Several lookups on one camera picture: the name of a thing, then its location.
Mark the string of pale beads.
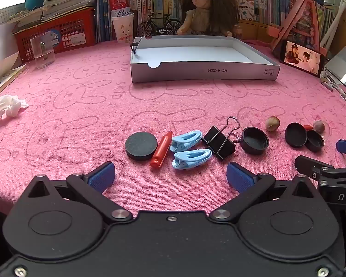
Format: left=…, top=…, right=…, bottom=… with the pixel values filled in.
left=8, top=10, right=30, bottom=21

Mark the pink triangular stand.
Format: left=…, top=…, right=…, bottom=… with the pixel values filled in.
left=267, top=0, right=323, bottom=58

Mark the grey laptop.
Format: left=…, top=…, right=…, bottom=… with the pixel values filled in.
left=324, top=46, right=346, bottom=88

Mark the smartphone with lit screen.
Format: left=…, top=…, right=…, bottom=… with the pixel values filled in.
left=278, top=40, right=326, bottom=77

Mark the brown nut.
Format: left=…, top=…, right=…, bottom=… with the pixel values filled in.
left=265, top=116, right=280, bottom=131

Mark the large black binder clip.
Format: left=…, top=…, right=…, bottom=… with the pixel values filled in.
left=201, top=117, right=240, bottom=161

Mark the black round puck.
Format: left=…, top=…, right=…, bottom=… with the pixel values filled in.
left=125, top=132, right=158, bottom=160

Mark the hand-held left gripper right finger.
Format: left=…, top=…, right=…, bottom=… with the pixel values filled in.
left=209, top=162, right=320, bottom=223

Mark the white pipe frame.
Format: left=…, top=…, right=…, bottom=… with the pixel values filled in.
left=320, top=0, right=346, bottom=49

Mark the crumpled white tissue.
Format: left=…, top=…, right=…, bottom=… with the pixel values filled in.
left=0, top=95, right=29, bottom=125

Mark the wooden desk organizer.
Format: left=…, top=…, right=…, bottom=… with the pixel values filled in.
left=239, top=20, right=277, bottom=40

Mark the red crayon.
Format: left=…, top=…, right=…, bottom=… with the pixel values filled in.
left=149, top=131, right=173, bottom=168

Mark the red plastic crate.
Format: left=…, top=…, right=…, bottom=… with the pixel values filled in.
left=12, top=7, right=97, bottom=60

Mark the clear glass cup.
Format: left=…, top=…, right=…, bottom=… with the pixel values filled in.
left=30, top=31, right=56, bottom=69

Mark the red beverage can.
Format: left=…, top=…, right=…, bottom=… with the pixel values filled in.
left=109, top=0, right=131, bottom=18

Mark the open paper booklet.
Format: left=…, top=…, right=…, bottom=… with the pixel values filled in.
left=0, top=51, right=26, bottom=104

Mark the pink rabbit print towel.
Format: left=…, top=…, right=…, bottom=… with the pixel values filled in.
left=0, top=36, right=346, bottom=214

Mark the black model bicycle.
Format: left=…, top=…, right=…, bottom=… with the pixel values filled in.
left=136, top=13, right=183, bottom=37

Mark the black round cap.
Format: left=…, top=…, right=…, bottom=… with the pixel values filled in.
left=284, top=122, right=307, bottom=148
left=306, top=130, right=325, bottom=152
left=240, top=127, right=269, bottom=154

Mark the white cardboard box tray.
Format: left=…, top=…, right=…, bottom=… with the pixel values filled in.
left=130, top=35, right=281, bottom=84

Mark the blue plastic clip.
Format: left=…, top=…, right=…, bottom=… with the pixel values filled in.
left=170, top=131, right=203, bottom=152
left=172, top=149, right=213, bottom=171

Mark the stack of lying books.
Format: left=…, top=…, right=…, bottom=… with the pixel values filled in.
left=9, top=0, right=96, bottom=24

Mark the cat print paper cup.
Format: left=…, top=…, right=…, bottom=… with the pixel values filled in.
left=111, top=13, right=134, bottom=43

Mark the curly brown-haired doll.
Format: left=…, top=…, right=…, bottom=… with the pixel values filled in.
left=176, top=0, right=240, bottom=37

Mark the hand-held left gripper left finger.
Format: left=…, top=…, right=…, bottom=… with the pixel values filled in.
left=24, top=162, right=133, bottom=223

